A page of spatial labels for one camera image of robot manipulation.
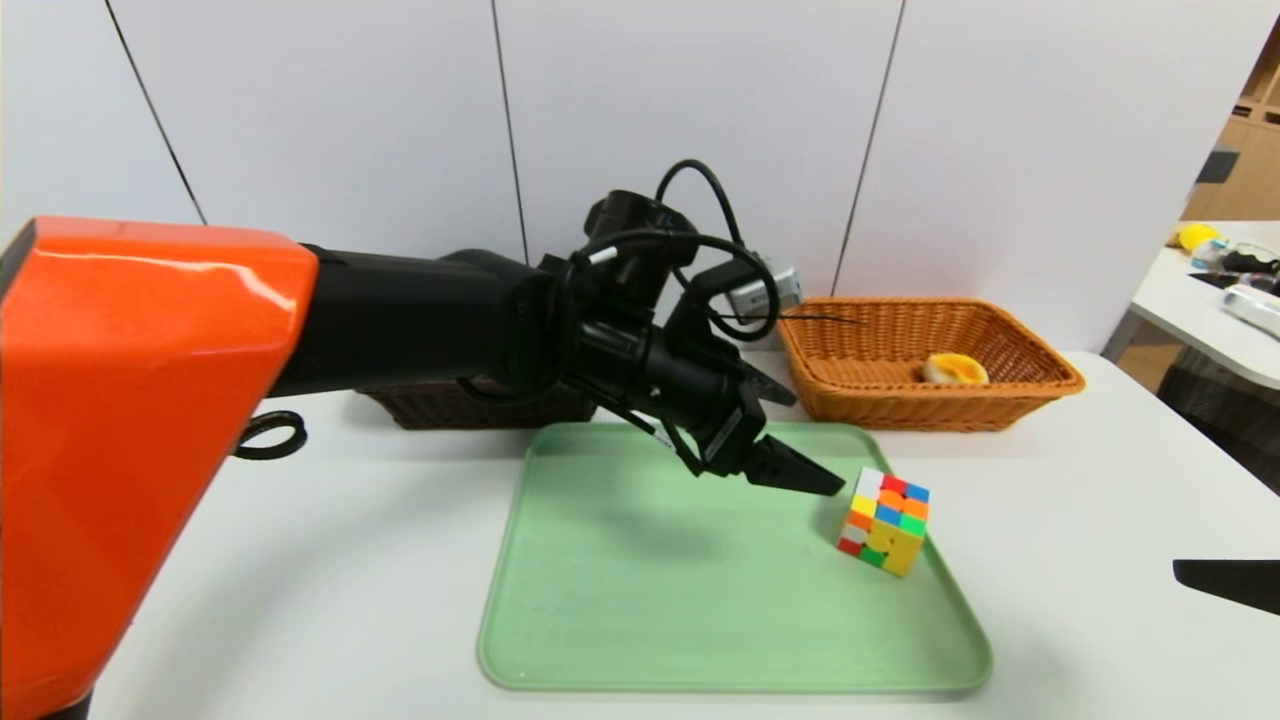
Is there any white side table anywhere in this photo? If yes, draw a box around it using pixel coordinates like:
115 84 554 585
1130 220 1280 391

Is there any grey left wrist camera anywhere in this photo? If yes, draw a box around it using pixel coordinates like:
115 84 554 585
725 262 804 314

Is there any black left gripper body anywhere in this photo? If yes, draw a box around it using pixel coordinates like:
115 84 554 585
633 327 767 479

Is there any white elongated device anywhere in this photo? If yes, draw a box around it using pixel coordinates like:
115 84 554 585
1221 283 1280 340

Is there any cream bun with yellow centre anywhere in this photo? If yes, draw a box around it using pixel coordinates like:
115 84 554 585
921 352 990 386

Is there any wooden shelving unit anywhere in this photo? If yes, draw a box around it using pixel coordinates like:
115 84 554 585
1180 20 1280 223

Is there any dark brown wicker basket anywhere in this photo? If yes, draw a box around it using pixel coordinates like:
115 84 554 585
360 376 599 432

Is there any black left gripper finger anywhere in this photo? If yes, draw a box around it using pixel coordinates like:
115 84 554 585
743 433 847 497
737 360 798 407

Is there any thin black camera cable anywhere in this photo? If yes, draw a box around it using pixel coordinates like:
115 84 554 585
570 159 782 343

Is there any orange wicker basket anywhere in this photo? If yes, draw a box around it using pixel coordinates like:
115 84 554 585
775 296 1086 433

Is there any thick black arm cable loop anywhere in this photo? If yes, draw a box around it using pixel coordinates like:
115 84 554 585
234 410 307 462

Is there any pale green plastic tray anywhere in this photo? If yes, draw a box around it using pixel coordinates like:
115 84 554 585
477 420 993 693

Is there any multicoloured puzzle cube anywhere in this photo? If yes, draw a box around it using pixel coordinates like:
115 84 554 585
837 466 929 578

